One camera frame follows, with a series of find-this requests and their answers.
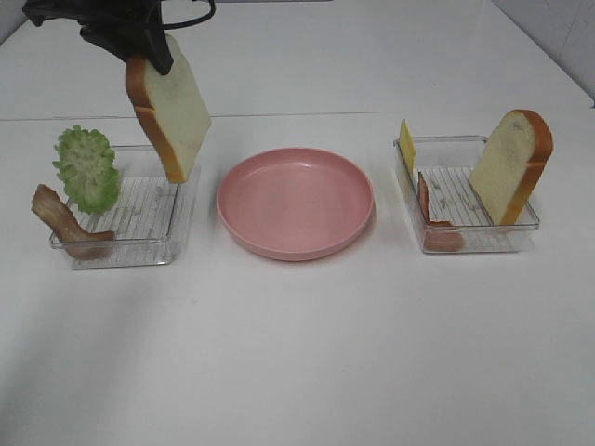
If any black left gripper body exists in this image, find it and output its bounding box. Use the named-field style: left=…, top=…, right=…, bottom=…
left=22, top=0, right=161, bottom=42

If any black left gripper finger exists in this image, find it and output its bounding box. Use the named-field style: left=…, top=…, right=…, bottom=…
left=80, top=27, right=139, bottom=62
left=134, top=27, right=173, bottom=75

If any bread slice from tray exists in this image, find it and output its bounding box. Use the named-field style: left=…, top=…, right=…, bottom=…
left=126, top=35, right=211, bottom=183

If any green lettuce leaf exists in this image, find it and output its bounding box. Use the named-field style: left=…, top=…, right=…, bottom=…
left=52, top=125, right=121, bottom=214

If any brown bacon strip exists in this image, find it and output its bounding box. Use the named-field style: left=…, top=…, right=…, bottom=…
left=32, top=184, right=115, bottom=260

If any yellow cheese slice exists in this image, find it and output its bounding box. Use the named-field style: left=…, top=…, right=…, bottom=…
left=399, top=119, right=417, bottom=177

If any clear plastic tray left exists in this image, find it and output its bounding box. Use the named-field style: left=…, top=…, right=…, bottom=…
left=49, top=145, right=201, bottom=269

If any clear plastic tray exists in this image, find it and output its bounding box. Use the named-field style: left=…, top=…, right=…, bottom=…
left=393, top=136, right=540, bottom=255
left=49, top=145, right=201, bottom=269

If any pink round plate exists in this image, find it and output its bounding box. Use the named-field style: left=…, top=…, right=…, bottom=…
left=217, top=148, right=375, bottom=261

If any clear plastic tray right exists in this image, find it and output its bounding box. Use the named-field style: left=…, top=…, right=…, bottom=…
left=393, top=136, right=540, bottom=255

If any bread slice in right tray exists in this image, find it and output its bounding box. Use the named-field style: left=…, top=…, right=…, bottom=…
left=469, top=109, right=553, bottom=226

